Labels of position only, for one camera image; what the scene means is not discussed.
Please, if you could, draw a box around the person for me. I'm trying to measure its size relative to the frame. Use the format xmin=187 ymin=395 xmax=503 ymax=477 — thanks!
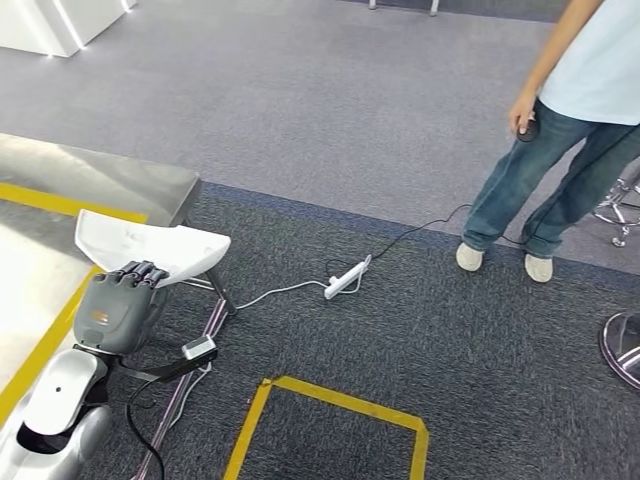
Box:
xmin=456 ymin=0 xmax=640 ymax=285

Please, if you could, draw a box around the black handheld controller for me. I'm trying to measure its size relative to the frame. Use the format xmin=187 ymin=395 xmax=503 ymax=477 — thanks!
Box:
xmin=515 ymin=117 xmax=540 ymax=144

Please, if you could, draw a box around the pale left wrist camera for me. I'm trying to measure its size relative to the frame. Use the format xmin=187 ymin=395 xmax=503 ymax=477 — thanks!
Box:
xmin=180 ymin=334 xmax=219 ymax=367

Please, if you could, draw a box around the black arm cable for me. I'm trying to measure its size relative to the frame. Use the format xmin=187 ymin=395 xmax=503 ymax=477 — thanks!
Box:
xmin=125 ymin=377 xmax=166 ymax=480

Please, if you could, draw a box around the white lit plinth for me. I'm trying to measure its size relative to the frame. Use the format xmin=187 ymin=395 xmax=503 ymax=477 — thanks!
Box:
xmin=0 ymin=0 xmax=138 ymax=59

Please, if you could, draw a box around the long black cable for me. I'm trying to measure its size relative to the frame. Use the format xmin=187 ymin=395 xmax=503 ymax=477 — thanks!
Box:
xmin=325 ymin=203 xmax=531 ymax=283

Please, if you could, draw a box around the chrome chair base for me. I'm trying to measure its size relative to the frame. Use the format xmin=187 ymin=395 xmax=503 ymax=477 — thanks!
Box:
xmin=592 ymin=158 xmax=640 ymax=248

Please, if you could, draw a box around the steel workbench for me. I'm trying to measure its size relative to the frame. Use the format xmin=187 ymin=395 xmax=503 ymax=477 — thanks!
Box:
xmin=0 ymin=132 xmax=238 ymax=480

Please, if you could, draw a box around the white plastic car panel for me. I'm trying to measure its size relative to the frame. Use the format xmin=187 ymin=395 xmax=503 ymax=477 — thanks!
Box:
xmin=73 ymin=209 xmax=232 ymax=289

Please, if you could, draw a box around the long white cable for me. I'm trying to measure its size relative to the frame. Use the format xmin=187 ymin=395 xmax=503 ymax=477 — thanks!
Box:
xmin=235 ymin=261 xmax=374 ymax=313

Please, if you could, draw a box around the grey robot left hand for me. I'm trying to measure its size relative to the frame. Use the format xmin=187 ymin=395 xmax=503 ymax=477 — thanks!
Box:
xmin=73 ymin=260 xmax=171 ymax=357

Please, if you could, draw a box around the yellow tape square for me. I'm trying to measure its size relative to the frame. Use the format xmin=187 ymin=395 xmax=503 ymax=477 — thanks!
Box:
xmin=223 ymin=375 xmax=430 ymax=480

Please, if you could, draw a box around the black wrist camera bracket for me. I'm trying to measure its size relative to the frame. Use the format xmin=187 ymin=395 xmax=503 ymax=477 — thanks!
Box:
xmin=117 ymin=354 xmax=201 ymax=384

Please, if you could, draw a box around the white power strip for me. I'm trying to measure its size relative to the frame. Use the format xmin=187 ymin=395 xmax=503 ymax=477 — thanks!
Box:
xmin=324 ymin=254 xmax=374 ymax=301

